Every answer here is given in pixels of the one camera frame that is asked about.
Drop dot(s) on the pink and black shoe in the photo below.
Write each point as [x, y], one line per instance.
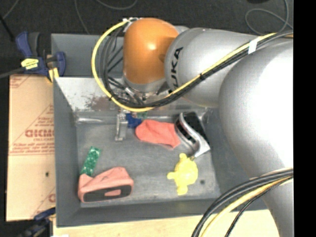
[106, 184]

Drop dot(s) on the grey metal bin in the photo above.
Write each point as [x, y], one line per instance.
[150, 164]

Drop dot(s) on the yellow toy animal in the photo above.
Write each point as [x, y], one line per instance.
[185, 173]

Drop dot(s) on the green patterned flat block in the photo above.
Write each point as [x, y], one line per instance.
[91, 160]

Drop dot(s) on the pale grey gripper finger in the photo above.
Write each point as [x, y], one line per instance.
[125, 128]
[118, 130]

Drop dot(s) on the brown cardboard board, red print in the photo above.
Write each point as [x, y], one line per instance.
[29, 122]

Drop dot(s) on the salmon red cloth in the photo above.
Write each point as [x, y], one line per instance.
[158, 133]

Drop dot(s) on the dark blue small thing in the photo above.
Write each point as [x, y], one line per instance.
[132, 121]

